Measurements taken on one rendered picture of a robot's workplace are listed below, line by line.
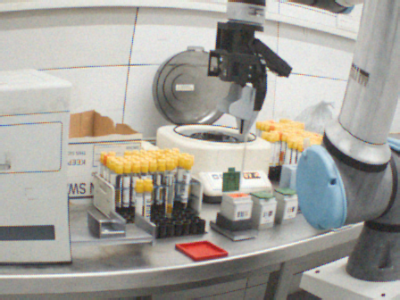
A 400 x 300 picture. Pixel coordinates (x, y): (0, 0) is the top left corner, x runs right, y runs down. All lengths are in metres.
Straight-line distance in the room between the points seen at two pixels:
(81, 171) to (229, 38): 0.41
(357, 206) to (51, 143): 0.45
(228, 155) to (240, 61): 0.38
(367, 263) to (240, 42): 0.48
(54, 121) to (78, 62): 0.70
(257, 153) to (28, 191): 0.71
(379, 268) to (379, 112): 0.28
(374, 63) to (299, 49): 1.27
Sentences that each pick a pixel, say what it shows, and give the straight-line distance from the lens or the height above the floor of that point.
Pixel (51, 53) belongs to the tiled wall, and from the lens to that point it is 1.49.
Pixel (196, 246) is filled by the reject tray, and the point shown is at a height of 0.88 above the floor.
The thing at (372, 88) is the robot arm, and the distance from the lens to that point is 0.69.
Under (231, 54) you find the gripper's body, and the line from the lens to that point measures 1.01.
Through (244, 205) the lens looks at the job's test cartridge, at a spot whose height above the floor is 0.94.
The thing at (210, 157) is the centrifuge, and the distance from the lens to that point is 1.34.
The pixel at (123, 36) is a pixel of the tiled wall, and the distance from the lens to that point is 1.57.
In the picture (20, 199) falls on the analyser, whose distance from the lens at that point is 0.85.
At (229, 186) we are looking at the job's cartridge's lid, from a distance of 1.14.
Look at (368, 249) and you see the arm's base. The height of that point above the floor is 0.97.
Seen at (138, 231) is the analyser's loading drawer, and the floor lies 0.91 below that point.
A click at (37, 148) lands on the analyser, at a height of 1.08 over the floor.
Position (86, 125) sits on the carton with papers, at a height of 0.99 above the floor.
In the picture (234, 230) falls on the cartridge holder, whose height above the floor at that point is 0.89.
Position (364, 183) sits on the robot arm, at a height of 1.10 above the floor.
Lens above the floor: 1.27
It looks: 13 degrees down
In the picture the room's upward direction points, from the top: 6 degrees clockwise
